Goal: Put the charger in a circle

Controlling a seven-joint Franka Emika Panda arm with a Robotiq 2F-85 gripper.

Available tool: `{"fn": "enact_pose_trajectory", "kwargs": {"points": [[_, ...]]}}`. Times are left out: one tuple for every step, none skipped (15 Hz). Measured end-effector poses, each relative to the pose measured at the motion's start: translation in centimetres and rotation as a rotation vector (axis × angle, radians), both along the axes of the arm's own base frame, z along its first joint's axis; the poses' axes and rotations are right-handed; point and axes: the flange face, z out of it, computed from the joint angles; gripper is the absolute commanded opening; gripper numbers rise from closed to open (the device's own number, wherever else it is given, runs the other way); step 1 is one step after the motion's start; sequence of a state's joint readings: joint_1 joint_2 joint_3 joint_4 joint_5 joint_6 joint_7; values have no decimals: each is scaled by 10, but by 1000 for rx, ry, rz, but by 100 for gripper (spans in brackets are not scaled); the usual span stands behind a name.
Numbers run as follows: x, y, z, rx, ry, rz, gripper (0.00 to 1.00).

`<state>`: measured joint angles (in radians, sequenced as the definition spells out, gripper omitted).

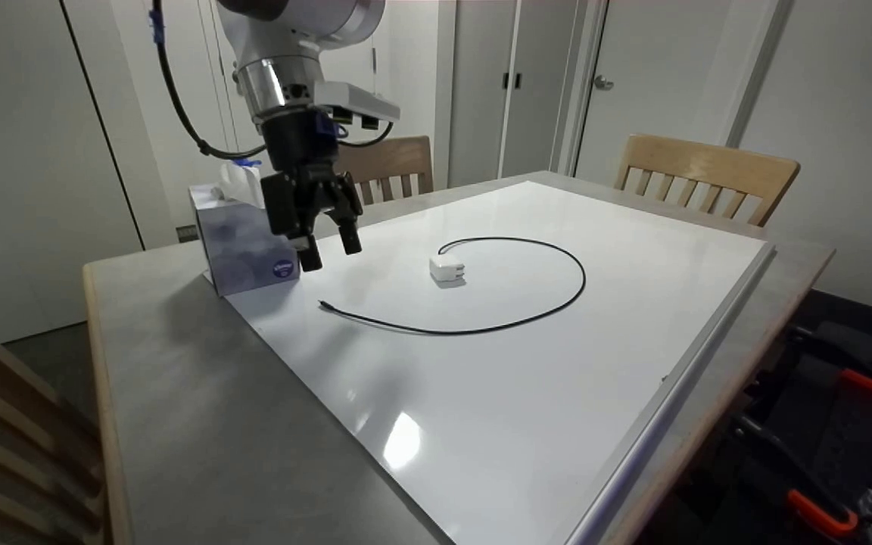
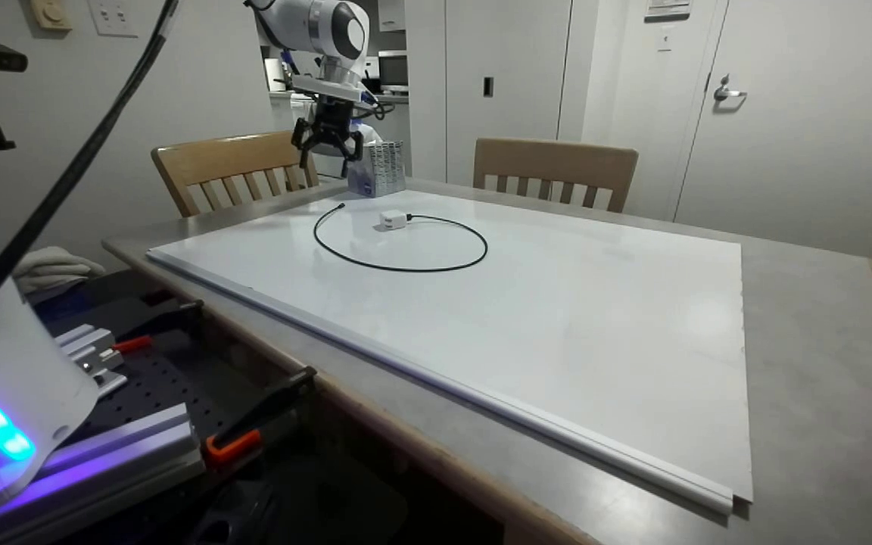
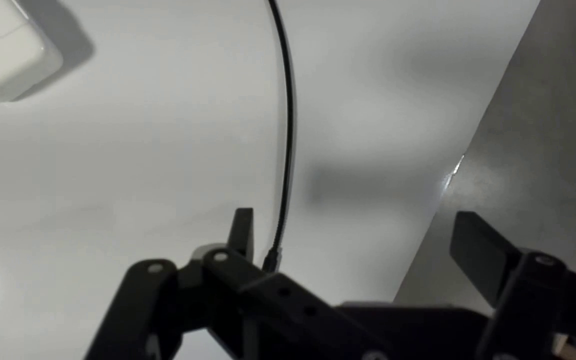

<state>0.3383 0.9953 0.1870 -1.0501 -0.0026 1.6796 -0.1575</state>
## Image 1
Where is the orange handled black clamp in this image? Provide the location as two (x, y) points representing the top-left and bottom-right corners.
(736, 417), (864, 545)

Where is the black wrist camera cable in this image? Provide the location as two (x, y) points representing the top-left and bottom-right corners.
(149, 0), (271, 164)

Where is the light wooden slat-back chair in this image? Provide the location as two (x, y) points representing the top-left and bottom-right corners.
(332, 134), (436, 209)
(613, 134), (802, 230)
(0, 305), (111, 545)

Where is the white charger with black cable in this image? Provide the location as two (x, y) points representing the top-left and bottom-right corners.
(315, 234), (591, 338)

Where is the large white whiteboard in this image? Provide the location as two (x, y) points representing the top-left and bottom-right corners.
(214, 177), (779, 545)

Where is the clear plastic bottle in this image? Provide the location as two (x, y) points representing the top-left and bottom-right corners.
(187, 160), (303, 300)

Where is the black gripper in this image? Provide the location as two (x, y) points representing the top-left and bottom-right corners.
(256, 105), (365, 273)

